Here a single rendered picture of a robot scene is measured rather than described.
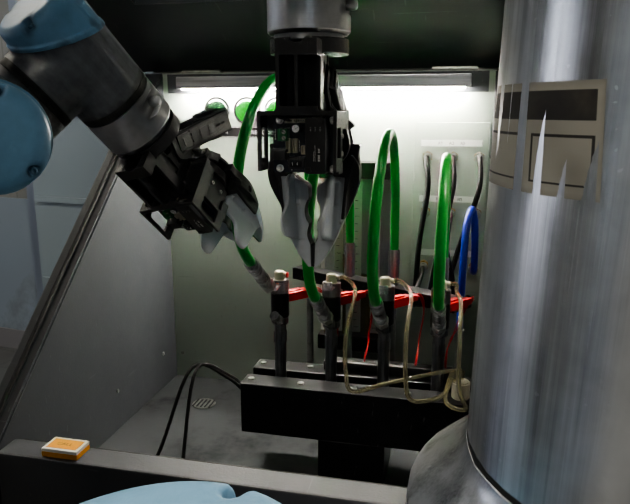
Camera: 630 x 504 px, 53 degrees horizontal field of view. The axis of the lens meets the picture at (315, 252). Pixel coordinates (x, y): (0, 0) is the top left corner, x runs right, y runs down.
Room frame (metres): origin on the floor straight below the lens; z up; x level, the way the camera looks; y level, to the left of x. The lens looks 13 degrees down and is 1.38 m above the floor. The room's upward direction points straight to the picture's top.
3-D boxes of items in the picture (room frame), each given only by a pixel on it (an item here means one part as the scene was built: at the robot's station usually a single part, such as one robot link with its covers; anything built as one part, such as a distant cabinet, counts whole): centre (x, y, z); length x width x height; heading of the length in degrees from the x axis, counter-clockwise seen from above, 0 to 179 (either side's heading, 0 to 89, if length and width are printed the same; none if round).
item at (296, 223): (0.60, 0.02, 1.28); 0.06 x 0.03 x 0.09; 167
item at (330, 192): (0.60, -0.01, 1.28); 0.06 x 0.03 x 0.09; 167
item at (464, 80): (1.19, 0.00, 1.43); 0.54 x 0.03 x 0.02; 77
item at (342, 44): (0.60, 0.01, 1.38); 0.09 x 0.08 x 0.12; 167
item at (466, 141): (1.14, -0.24, 1.20); 0.13 x 0.03 x 0.31; 77
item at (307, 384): (0.91, -0.06, 0.91); 0.34 x 0.10 x 0.15; 77
